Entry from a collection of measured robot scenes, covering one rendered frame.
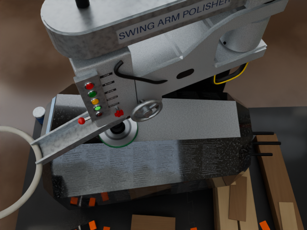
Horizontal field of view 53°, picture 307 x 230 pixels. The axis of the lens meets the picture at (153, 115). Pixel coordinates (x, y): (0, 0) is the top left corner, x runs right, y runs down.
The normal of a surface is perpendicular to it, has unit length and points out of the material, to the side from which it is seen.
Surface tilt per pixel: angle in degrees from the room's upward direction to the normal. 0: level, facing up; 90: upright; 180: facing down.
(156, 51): 4
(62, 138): 16
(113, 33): 90
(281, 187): 0
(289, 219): 0
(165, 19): 90
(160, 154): 45
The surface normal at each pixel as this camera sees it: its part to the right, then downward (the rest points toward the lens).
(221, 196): -0.02, -0.47
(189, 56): 0.40, 0.80
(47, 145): -0.26, -0.36
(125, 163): 0.01, 0.29
